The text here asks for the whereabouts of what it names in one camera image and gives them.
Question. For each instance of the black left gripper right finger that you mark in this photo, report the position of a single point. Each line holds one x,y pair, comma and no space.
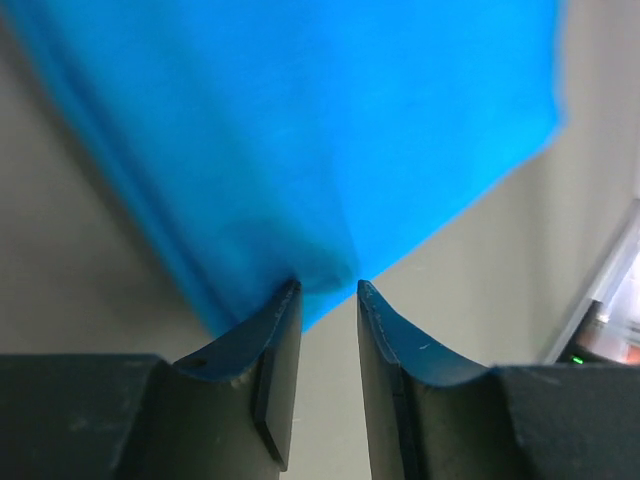
432,413

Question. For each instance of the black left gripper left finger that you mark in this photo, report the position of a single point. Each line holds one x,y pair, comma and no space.
223,412

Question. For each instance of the blue t shirt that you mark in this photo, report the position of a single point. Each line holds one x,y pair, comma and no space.
257,141

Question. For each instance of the aluminium front frame rail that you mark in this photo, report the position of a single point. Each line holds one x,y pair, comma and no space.
615,282

